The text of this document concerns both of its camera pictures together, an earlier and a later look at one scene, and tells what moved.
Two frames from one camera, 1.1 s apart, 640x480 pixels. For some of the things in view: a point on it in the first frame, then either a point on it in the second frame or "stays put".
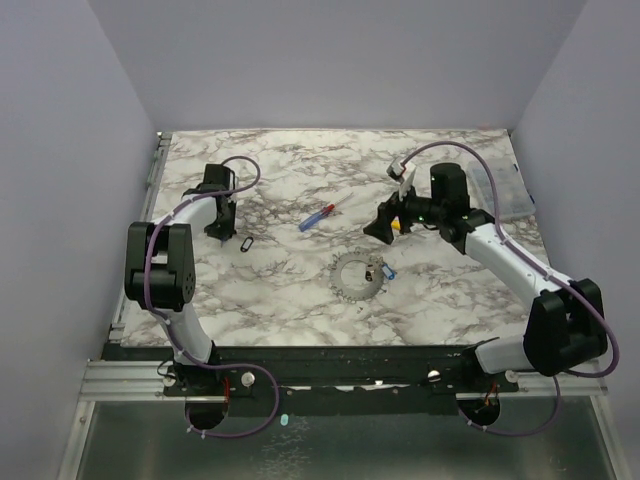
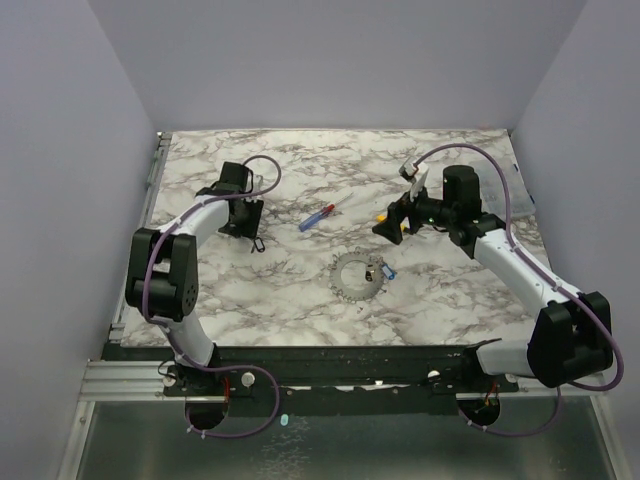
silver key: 370,271 stays put
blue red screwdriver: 310,220 stays put
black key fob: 246,245 to 258,243
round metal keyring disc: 369,289 stays put
